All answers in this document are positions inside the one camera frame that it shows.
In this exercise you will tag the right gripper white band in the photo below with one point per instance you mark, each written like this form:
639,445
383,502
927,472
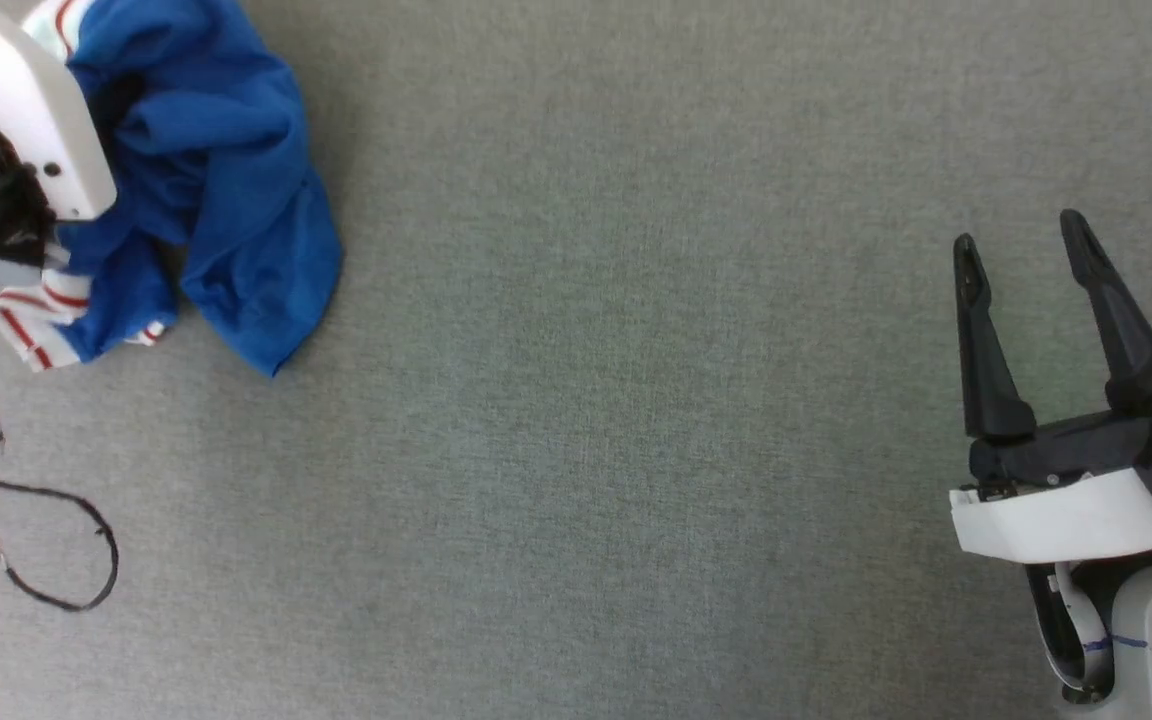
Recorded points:
1076,500

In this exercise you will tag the grey fabric sofa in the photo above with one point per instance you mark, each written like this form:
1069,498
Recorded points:
636,400

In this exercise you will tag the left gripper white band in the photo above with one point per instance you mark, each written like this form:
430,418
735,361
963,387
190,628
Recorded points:
31,95

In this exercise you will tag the blue jersey with white sleeves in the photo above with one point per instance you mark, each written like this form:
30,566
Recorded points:
226,190

